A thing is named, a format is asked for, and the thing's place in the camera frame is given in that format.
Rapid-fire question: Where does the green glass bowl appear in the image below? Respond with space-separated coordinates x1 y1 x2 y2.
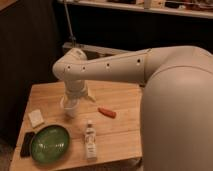
29 125 70 164

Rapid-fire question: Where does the white sponge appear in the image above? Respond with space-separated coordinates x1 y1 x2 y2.
28 109 44 128

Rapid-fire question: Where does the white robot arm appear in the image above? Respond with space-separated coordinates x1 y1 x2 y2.
53 46 213 171

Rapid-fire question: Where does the white plastic bottle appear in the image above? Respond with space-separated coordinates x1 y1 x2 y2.
84 120 97 160

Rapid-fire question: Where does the wooden table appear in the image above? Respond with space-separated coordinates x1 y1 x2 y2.
9 81 142 171

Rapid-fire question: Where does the metal pole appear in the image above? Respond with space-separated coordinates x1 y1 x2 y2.
63 0 76 47

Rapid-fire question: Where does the orange carrot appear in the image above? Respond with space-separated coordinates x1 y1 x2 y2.
98 107 116 118

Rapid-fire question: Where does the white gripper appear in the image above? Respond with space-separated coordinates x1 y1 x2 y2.
65 80 96 102

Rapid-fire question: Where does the long grey bench shelf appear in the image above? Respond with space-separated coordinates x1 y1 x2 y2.
62 42 128 60

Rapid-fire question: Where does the upper white shelf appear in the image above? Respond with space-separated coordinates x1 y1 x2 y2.
57 0 213 19

